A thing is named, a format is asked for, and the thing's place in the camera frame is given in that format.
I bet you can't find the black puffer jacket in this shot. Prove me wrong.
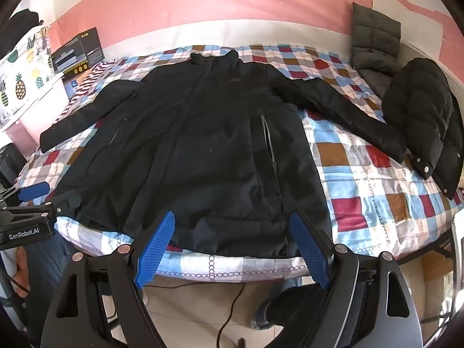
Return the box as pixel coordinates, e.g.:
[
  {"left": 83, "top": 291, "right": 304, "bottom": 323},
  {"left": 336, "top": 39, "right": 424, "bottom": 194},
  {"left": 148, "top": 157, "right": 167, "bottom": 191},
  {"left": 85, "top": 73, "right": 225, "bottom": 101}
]
[{"left": 381, "top": 57, "right": 463, "bottom": 199}]

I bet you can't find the dark shoe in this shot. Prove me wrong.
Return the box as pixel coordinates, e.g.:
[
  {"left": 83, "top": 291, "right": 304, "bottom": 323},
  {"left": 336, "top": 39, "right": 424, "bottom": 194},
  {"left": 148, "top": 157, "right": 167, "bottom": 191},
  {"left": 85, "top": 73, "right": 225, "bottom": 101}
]
[{"left": 251, "top": 277, "right": 326, "bottom": 331}]

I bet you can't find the black printed cardboard box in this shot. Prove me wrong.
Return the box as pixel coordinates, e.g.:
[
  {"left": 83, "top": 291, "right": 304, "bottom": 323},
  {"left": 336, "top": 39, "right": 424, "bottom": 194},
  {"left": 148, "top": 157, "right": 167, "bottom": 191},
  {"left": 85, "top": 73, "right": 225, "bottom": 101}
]
[{"left": 51, "top": 28, "right": 105, "bottom": 81}]

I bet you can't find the pineapple print cloth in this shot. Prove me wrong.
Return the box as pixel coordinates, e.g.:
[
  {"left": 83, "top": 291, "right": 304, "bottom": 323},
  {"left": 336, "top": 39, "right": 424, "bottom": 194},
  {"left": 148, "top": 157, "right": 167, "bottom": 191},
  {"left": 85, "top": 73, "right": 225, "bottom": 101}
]
[{"left": 1, "top": 25, "right": 55, "bottom": 126}]

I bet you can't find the black floor cable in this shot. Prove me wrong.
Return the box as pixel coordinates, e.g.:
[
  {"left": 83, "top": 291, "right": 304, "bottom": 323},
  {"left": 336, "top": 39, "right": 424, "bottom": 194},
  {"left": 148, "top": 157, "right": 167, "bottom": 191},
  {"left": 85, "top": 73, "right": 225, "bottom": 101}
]
[{"left": 144, "top": 281, "right": 248, "bottom": 348}]

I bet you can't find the blue orange box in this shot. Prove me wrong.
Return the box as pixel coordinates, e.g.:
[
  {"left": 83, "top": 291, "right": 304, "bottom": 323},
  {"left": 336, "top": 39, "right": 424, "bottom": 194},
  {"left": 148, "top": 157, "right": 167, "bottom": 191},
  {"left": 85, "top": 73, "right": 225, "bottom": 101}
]
[{"left": 64, "top": 69, "right": 91, "bottom": 100}]

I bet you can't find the large black jacket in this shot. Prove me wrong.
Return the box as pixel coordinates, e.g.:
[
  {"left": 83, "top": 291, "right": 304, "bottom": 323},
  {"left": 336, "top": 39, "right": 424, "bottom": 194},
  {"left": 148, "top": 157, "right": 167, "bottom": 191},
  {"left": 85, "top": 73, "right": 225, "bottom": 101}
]
[{"left": 40, "top": 50, "right": 406, "bottom": 258}]

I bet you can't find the grey quilted puffer garment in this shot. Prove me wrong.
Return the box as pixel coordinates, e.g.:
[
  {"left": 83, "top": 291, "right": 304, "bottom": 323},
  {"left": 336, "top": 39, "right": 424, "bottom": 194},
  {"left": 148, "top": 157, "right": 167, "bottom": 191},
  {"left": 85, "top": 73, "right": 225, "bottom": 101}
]
[{"left": 350, "top": 2, "right": 401, "bottom": 97}]

